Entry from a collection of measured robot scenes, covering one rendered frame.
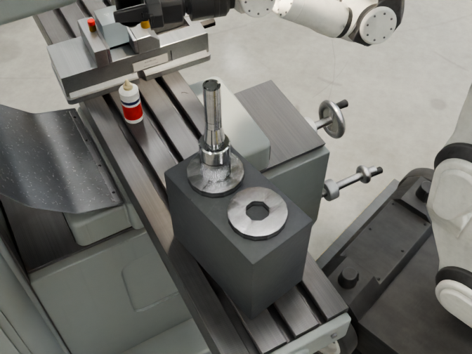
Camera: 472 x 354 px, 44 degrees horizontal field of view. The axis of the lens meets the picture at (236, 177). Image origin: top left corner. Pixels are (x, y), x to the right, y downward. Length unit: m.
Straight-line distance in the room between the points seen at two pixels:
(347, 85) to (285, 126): 1.31
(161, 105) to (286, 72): 1.59
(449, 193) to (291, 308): 0.38
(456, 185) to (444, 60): 1.95
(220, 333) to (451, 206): 0.51
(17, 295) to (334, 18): 0.86
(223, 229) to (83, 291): 0.66
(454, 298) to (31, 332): 0.94
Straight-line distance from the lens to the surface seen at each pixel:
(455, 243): 1.33
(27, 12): 0.93
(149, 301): 1.65
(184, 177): 0.91
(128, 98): 1.21
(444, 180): 1.15
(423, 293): 1.53
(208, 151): 0.84
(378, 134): 2.61
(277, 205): 0.86
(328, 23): 1.19
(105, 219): 1.28
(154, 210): 1.11
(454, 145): 1.14
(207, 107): 0.79
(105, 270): 1.41
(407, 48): 3.08
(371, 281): 1.46
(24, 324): 1.38
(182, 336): 1.82
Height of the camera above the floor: 1.87
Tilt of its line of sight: 52 degrees down
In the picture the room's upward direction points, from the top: straight up
